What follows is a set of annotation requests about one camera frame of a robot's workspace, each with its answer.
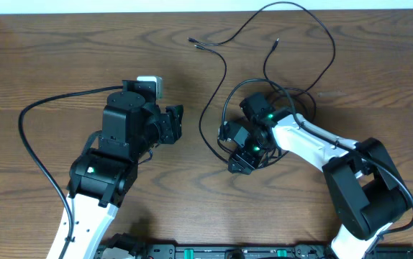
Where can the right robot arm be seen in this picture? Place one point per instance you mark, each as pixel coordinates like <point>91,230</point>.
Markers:
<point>366,190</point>

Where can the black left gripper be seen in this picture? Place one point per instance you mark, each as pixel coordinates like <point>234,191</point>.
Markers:
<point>173,119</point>

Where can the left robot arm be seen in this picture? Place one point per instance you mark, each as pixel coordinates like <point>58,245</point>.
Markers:
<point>104,172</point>

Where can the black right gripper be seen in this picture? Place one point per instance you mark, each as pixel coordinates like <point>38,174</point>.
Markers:
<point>244,163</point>

